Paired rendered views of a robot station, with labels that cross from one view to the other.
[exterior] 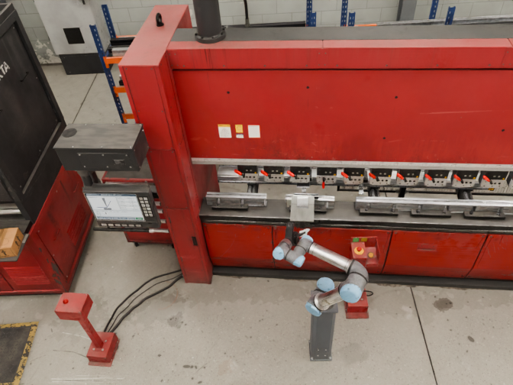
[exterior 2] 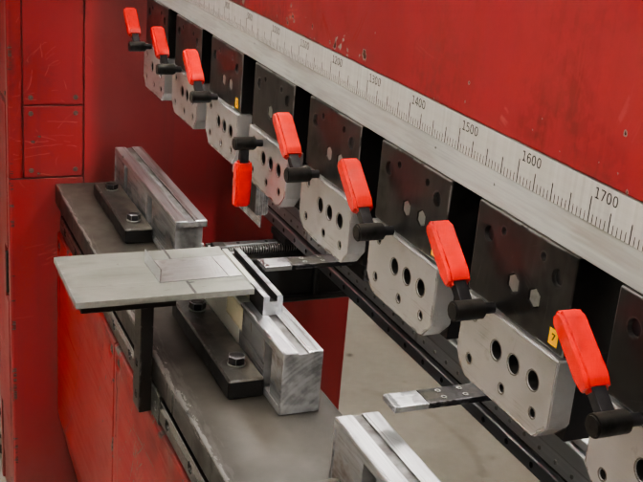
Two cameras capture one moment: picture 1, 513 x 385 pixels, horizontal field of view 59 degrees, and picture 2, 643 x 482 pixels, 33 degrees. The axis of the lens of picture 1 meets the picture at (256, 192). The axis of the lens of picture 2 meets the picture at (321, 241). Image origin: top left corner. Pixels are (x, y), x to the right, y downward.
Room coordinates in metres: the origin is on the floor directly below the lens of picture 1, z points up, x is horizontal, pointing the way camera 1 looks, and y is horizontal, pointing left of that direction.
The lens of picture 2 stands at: (1.75, -1.74, 1.62)
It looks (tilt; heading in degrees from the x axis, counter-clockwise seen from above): 20 degrees down; 56
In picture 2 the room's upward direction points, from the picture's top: 5 degrees clockwise
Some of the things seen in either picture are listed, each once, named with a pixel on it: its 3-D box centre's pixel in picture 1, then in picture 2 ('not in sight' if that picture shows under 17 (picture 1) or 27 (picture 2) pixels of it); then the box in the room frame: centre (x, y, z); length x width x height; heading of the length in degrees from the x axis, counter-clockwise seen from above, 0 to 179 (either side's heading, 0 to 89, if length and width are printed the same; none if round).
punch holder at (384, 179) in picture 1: (380, 173); (440, 235); (2.43, -0.94, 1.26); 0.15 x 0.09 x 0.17; 81
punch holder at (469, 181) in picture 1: (463, 175); not in sight; (2.33, -1.53, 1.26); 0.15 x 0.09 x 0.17; 81
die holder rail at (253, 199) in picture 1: (236, 198); (156, 202); (2.62, 0.17, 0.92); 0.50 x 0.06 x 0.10; 81
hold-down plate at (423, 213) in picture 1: (430, 213); not in sight; (2.30, -1.35, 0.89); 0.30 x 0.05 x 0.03; 81
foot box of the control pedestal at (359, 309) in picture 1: (356, 302); not in sight; (2.06, -0.79, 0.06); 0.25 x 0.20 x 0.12; 175
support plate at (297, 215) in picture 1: (302, 208); (152, 275); (2.38, -0.35, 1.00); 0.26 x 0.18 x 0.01; 171
